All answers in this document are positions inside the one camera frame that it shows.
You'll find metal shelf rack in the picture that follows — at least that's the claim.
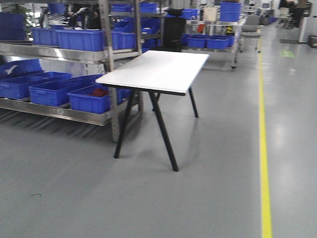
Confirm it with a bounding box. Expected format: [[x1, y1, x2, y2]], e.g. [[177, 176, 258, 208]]
[[0, 0, 167, 142]]

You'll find white table with black legs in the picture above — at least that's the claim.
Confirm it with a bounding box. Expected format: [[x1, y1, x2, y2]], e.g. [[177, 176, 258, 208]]
[[96, 50, 209, 172]]

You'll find black office chair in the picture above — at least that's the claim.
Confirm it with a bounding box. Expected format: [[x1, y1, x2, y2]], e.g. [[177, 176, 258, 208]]
[[162, 8, 186, 52]]

